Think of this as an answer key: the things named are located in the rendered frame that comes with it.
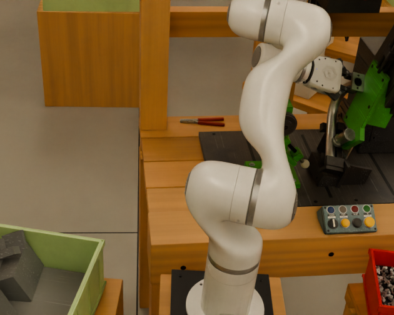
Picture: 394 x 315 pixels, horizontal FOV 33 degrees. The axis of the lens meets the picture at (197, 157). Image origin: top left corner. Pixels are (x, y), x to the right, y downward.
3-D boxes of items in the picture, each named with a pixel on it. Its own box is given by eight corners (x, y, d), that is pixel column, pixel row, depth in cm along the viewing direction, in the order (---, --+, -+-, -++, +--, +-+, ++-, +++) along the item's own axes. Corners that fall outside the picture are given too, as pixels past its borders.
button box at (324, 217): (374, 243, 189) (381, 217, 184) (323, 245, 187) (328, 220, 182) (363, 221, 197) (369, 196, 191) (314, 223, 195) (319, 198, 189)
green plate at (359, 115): (379, 145, 197) (412, 84, 187) (354, 139, 195) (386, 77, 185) (366, 124, 207) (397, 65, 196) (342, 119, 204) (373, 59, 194)
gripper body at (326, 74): (308, 82, 188) (342, 92, 192) (311, 49, 190) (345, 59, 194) (295, 89, 195) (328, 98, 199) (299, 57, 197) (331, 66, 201)
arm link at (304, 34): (216, 220, 145) (290, 237, 143) (212, 215, 133) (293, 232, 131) (262, 7, 153) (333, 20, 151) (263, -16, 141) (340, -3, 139)
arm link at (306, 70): (302, 79, 187) (311, 81, 188) (306, 50, 189) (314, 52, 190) (288, 86, 195) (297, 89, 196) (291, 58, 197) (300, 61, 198)
